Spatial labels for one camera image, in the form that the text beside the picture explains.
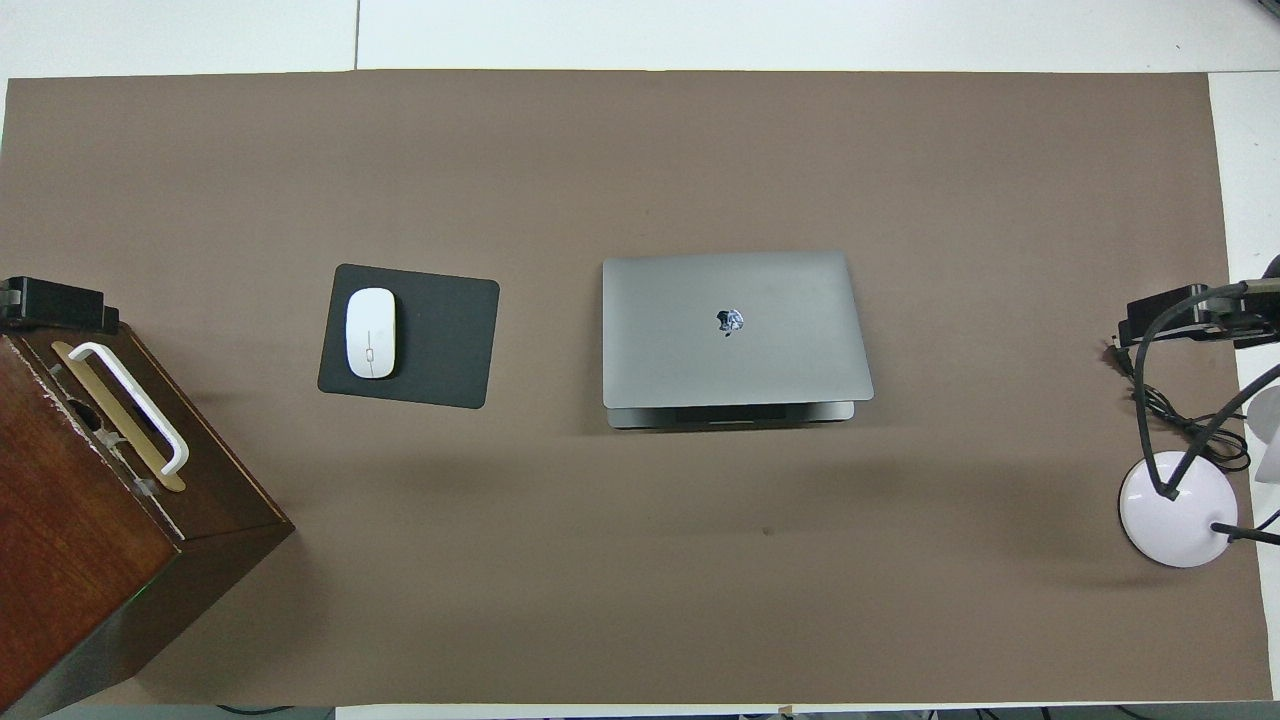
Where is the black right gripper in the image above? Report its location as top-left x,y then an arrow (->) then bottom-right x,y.
1118,283 -> 1280,349

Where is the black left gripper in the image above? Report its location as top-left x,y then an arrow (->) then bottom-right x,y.
0,277 -> 121,334

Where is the grey aluminium laptop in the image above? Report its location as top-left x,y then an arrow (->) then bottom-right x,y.
601,250 -> 875,431

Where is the white round lamp base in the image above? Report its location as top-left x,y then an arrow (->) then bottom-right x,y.
1118,450 -> 1241,569

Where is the dark brown wooden box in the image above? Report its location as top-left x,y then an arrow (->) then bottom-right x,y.
0,322 -> 296,719

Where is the white computer mouse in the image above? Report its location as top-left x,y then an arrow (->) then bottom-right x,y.
345,287 -> 399,380

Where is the black mouse pad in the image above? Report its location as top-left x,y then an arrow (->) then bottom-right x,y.
317,263 -> 501,410

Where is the large brown table mat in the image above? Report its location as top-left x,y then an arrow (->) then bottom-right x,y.
0,70 -> 1273,706

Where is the dark right arm cable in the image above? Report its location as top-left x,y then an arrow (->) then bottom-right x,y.
1135,280 -> 1280,499

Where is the black power cable with plug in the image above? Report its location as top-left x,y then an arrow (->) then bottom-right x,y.
1105,338 -> 1253,473

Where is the white box handle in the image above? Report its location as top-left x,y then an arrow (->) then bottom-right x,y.
67,341 -> 191,477

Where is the gold metal handle plate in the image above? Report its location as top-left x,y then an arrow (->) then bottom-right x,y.
50,340 -> 188,494

